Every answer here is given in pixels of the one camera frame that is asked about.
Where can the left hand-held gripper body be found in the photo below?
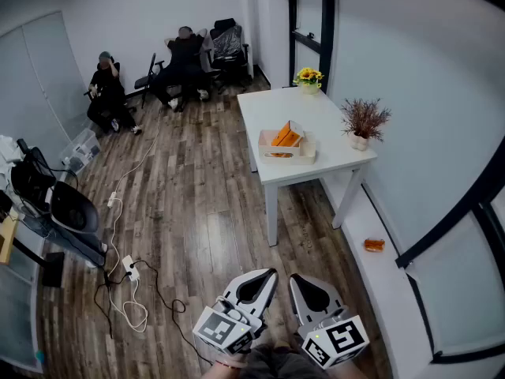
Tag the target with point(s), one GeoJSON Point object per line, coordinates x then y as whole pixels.
{"type": "Point", "coordinates": [223, 328]}

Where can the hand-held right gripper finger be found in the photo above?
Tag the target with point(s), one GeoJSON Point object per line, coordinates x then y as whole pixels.
{"type": "Point", "coordinates": [330, 296]}
{"type": "Point", "coordinates": [300, 310]}

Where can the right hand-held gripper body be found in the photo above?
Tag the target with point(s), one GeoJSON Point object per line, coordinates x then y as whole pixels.
{"type": "Point", "coordinates": [339, 340]}

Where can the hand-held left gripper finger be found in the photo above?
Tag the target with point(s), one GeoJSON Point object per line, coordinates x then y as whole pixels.
{"type": "Point", "coordinates": [265, 296]}
{"type": "Point", "coordinates": [236, 286]}

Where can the person's left forearm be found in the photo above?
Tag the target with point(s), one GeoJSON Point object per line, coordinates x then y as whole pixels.
{"type": "Point", "coordinates": [221, 372]}

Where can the black rectangular block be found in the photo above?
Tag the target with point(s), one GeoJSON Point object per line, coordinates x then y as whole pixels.
{"type": "Point", "coordinates": [54, 269]}

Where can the white window sill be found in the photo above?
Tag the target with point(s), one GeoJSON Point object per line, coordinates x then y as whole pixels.
{"type": "Point", "coordinates": [378, 275]}

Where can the person's grey trousers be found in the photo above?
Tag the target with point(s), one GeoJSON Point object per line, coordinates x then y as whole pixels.
{"type": "Point", "coordinates": [276, 363]}

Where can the orange snack packet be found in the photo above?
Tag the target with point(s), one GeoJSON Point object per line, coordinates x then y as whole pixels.
{"type": "Point", "coordinates": [374, 245]}

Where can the large white power strip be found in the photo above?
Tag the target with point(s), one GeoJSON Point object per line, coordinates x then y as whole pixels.
{"type": "Point", "coordinates": [130, 267]}

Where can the pale wooden crate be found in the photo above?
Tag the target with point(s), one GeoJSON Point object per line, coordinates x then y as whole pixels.
{"type": "Point", "coordinates": [305, 154]}

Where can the small white power strip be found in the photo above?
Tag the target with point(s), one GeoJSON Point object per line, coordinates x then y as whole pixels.
{"type": "Point", "coordinates": [112, 199]}

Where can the dried plant in white pot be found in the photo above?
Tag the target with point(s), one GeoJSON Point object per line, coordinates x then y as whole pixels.
{"type": "Point", "coordinates": [363, 122]}

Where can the black plastic chair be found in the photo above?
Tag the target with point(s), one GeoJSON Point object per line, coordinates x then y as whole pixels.
{"type": "Point", "coordinates": [75, 207]}

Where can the white table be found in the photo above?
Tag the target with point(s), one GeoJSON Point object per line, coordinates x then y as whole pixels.
{"type": "Point", "coordinates": [284, 109]}

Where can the clear plastic storage bin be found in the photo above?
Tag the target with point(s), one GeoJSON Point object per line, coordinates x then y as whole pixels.
{"type": "Point", "coordinates": [82, 150]}

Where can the sunflowers in white pot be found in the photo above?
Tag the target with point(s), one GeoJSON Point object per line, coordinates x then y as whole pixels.
{"type": "Point", "coordinates": [309, 78]}

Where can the black folding chair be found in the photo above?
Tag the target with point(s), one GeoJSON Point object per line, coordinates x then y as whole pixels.
{"type": "Point", "coordinates": [148, 79]}

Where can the wooden board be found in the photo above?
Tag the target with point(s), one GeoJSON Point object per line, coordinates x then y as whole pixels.
{"type": "Point", "coordinates": [7, 237]}

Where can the plastic-covered black office chair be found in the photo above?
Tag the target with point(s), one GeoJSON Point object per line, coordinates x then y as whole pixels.
{"type": "Point", "coordinates": [229, 47]}

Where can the white cloth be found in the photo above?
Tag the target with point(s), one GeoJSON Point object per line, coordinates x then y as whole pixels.
{"type": "Point", "coordinates": [8, 158]}

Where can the frosted glass door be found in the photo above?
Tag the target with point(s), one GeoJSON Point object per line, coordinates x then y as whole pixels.
{"type": "Point", "coordinates": [39, 73]}

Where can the black window frame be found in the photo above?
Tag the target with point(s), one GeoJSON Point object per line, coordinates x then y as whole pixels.
{"type": "Point", "coordinates": [327, 34]}

